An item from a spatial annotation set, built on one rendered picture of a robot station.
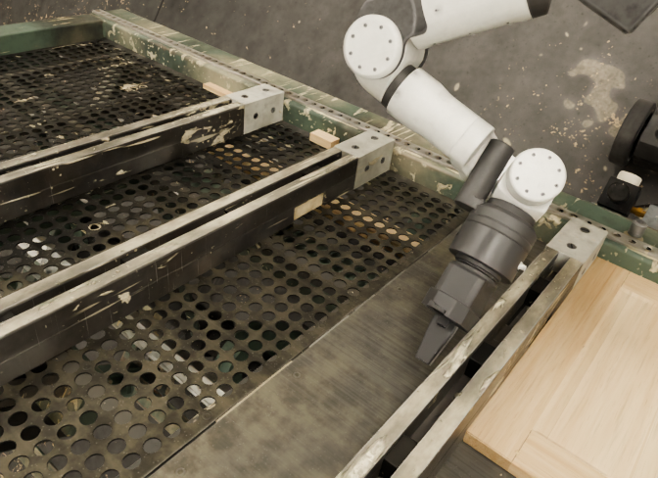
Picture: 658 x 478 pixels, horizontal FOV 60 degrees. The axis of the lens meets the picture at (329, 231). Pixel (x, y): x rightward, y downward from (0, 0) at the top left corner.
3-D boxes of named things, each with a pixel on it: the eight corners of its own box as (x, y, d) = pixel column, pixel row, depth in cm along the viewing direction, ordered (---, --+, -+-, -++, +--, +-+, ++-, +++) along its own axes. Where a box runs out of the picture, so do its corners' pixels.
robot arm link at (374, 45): (328, -7, 72) (511, -72, 61) (367, 2, 83) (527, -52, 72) (349, 86, 74) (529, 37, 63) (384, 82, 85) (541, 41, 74)
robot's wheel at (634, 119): (634, 121, 181) (644, 83, 164) (650, 127, 179) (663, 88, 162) (603, 172, 178) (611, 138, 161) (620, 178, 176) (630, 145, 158)
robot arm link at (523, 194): (518, 261, 77) (560, 189, 77) (538, 252, 66) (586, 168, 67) (444, 218, 79) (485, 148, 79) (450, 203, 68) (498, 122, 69)
